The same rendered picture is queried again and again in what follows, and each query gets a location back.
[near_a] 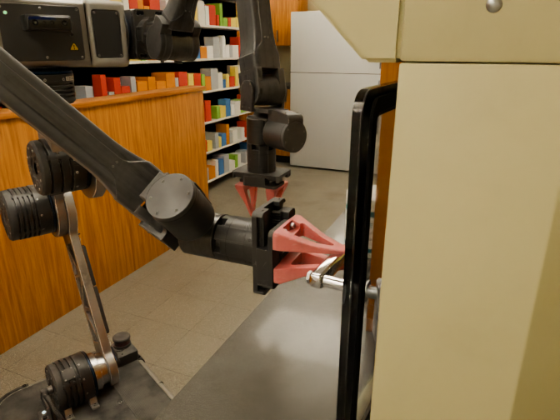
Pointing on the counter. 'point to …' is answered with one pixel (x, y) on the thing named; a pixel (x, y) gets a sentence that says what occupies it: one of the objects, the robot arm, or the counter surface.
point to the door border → (360, 235)
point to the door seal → (367, 235)
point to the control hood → (367, 26)
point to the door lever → (319, 279)
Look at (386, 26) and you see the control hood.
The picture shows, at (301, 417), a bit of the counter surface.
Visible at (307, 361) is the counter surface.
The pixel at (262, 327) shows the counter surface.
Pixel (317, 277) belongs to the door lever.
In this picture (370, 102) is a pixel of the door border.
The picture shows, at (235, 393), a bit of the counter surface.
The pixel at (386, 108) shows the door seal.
